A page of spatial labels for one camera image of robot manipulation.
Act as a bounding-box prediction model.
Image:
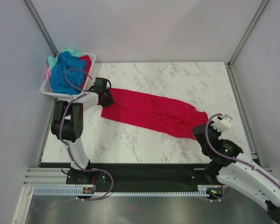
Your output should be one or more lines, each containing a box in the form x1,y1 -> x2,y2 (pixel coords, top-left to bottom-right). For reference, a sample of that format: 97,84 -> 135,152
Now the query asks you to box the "red t shirt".
101,88 -> 208,139
79,55 -> 92,74

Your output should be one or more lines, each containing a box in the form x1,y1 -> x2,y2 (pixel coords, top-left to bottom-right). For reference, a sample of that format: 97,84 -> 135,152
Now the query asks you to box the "white plastic laundry basket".
41,52 -> 96,98

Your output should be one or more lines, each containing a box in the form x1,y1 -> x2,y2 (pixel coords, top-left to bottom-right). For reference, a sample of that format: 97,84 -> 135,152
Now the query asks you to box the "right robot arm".
193,125 -> 280,224

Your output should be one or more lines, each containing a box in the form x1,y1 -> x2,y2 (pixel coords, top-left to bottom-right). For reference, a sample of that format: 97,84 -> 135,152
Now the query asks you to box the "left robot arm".
51,77 -> 115,183

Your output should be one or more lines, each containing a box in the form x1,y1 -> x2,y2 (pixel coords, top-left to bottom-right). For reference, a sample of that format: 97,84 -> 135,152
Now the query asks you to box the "blue t shirt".
50,53 -> 86,95

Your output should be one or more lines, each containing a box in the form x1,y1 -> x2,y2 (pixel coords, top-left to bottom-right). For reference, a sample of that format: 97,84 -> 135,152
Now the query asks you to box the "pink t shirt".
45,67 -> 52,83

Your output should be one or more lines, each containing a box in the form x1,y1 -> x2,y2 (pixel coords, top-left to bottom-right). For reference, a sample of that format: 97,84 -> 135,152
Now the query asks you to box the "teal t shirt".
47,48 -> 82,69

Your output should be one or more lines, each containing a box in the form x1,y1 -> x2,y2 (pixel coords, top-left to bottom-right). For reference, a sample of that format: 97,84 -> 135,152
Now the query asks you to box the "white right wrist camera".
210,113 -> 233,133

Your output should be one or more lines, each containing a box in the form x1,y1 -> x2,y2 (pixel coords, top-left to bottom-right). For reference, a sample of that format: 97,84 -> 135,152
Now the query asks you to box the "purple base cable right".
204,185 -> 233,203

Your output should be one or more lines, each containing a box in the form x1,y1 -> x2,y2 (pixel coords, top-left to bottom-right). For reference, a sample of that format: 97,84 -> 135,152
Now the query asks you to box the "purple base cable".
204,185 -> 233,203
34,170 -> 115,213

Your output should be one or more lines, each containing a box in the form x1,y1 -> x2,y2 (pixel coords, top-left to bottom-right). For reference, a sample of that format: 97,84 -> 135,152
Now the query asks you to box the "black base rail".
66,163 -> 220,192

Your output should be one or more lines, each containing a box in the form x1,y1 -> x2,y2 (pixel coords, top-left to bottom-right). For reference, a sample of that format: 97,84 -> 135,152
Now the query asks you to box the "left aluminium frame post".
23,0 -> 59,56

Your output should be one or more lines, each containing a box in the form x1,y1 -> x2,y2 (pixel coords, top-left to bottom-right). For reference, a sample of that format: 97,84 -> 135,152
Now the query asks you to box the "aluminium frame post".
225,0 -> 271,70
23,0 -> 59,56

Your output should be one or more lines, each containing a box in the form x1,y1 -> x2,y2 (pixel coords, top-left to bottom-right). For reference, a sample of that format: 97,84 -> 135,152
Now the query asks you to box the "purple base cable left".
34,170 -> 115,213

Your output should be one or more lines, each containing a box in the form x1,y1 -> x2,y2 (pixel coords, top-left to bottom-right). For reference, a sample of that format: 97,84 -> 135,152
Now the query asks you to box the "right aluminium frame post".
225,0 -> 271,70

